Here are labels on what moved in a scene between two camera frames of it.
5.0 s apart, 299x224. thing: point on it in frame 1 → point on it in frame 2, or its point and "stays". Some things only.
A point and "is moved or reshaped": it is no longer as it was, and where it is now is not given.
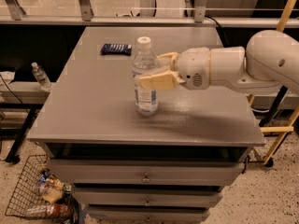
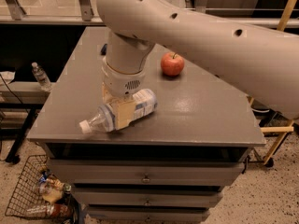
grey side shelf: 22,92 stays
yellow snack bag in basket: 52,194 stays
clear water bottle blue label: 145,63 is moved or reshaped
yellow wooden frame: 290,1 stays
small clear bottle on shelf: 41,77 stays
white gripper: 192,66 → 121,84
